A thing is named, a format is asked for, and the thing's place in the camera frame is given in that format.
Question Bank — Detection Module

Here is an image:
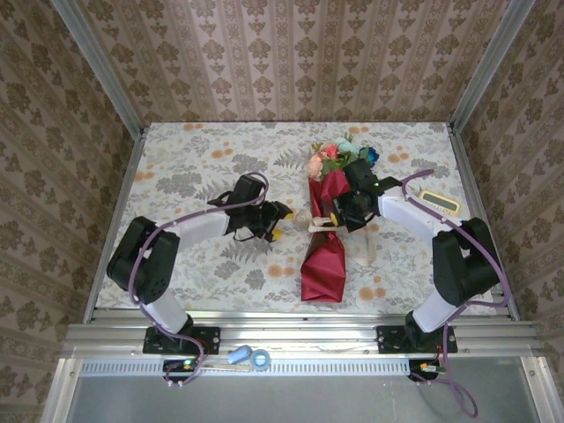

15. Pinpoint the cream ribbon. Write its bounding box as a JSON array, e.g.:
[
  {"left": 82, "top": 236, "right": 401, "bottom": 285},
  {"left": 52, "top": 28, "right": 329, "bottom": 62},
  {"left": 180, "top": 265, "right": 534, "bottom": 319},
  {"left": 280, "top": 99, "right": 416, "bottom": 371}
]
[{"left": 293, "top": 209, "right": 381, "bottom": 268}]

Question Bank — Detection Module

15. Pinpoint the dark red wrapping paper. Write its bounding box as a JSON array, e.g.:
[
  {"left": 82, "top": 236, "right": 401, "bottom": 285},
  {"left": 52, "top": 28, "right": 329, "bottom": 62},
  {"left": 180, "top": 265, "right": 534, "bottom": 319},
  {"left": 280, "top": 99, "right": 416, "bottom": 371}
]
[{"left": 301, "top": 169, "right": 353, "bottom": 304}]

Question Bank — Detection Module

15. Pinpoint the artificial flower bunch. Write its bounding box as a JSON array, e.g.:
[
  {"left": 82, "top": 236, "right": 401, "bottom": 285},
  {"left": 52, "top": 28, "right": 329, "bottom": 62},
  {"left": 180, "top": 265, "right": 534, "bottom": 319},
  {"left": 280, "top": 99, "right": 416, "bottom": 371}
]
[{"left": 307, "top": 134, "right": 381, "bottom": 182}]

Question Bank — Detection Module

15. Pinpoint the yellow calculator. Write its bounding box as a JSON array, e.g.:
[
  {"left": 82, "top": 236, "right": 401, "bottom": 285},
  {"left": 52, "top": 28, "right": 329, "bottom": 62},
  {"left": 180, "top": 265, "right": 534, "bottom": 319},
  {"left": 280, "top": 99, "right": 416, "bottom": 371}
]
[{"left": 417, "top": 189, "right": 462, "bottom": 216}]

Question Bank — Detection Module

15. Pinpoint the floral tablecloth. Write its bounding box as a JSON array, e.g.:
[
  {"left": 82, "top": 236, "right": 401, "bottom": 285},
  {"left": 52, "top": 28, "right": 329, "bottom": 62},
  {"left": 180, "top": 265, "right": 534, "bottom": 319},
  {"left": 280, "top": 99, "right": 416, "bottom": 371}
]
[{"left": 95, "top": 121, "right": 498, "bottom": 316}]

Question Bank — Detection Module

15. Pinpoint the light blue cylinder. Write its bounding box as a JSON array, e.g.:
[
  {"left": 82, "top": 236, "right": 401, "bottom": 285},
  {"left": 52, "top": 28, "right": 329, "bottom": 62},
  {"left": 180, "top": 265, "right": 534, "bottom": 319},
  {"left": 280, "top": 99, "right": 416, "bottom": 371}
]
[{"left": 227, "top": 345, "right": 253, "bottom": 365}]

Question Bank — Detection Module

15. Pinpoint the black controller board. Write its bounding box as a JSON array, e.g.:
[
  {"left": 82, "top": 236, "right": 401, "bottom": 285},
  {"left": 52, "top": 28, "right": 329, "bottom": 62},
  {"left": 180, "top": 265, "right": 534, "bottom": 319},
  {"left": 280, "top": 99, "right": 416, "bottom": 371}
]
[
  {"left": 408, "top": 359, "right": 444, "bottom": 383},
  {"left": 162, "top": 359, "right": 202, "bottom": 383}
]

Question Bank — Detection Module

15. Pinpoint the grey metal sheet panel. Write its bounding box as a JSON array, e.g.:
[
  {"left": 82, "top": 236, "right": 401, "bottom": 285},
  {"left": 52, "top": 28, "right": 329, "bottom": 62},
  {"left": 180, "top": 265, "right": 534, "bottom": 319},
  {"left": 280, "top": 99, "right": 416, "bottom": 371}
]
[{"left": 65, "top": 376, "right": 541, "bottom": 423}]

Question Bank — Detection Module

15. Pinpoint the aluminium frame beam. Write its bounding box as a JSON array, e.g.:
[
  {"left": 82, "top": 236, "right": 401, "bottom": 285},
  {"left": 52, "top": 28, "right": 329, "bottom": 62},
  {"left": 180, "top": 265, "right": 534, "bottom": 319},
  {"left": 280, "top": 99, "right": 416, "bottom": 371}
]
[{"left": 61, "top": 308, "right": 543, "bottom": 359}]

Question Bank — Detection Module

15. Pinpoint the aluminium table side rail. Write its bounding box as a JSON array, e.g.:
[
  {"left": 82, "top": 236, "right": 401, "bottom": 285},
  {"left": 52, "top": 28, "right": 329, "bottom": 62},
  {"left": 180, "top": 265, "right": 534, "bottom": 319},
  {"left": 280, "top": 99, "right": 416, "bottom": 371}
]
[
  {"left": 82, "top": 127, "right": 149, "bottom": 323},
  {"left": 446, "top": 122, "right": 522, "bottom": 322}
]

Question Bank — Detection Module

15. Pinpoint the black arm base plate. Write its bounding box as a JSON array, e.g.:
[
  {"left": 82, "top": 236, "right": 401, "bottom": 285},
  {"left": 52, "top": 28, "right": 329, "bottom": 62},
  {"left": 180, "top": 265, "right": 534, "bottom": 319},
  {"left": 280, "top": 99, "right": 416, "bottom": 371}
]
[
  {"left": 374, "top": 323, "right": 458, "bottom": 355},
  {"left": 143, "top": 325, "right": 221, "bottom": 356}
]

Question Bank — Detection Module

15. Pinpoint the white slotted cable duct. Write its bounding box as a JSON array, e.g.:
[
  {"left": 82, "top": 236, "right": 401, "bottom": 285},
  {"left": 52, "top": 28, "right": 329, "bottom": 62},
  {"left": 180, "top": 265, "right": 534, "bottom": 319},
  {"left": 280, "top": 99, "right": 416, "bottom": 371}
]
[{"left": 78, "top": 359, "right": 525, "bottom": 378}]

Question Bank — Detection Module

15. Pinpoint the aluminium frame post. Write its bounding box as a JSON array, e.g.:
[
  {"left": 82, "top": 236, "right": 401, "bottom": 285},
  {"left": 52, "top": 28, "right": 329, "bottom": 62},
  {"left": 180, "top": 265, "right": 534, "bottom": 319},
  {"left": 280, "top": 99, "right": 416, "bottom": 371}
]
[
  {"left": 448, "top": 0, "right": 538, "bottom": 136},
  {"left": 49, "top": 0, "right": 147, "bottom": 138}
]

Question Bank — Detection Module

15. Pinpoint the aluminium frame leg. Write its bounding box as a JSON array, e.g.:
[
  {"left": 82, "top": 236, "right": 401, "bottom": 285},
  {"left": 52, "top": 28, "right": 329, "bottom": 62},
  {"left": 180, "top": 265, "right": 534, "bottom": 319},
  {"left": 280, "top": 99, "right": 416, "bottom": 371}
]
[
  {"left": 41, "top": 357, "right": 83, "bottom": 423},
  {"left": 519, "top": 356, "right": 564, "bottom": 423}
]

